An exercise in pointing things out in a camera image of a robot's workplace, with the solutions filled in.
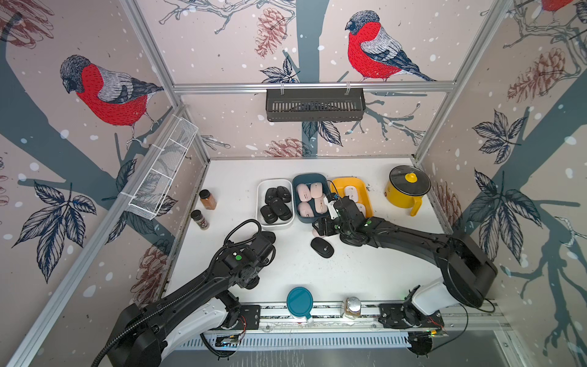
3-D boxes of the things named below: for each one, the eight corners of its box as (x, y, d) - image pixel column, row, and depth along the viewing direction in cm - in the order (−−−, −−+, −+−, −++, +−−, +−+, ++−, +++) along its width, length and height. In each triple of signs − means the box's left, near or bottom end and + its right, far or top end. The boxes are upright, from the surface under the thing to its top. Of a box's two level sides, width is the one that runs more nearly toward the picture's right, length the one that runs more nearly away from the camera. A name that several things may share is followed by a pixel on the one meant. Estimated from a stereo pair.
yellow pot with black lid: (390, 216, 99) (400, 200, 89) (380, 182, 112) (387, 164, 102) (425, 216, 99) (439, 200, 89) (411, 182, 112) (422, 164, 102)
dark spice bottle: (197, 229, 96) (188, 218, 88) (200, 221, 99) (191, 209, 91) (208, 229, 96) (200, 218, 88) (210, 221, 99) (202, 209, 91)
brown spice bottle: (204, 209, 102) (197, 198, 95) (207, 201, 105) (200, 189, 98) (214, 209, 102) (207, 198, 95) (217, 201, 105) (210, 189, 98)
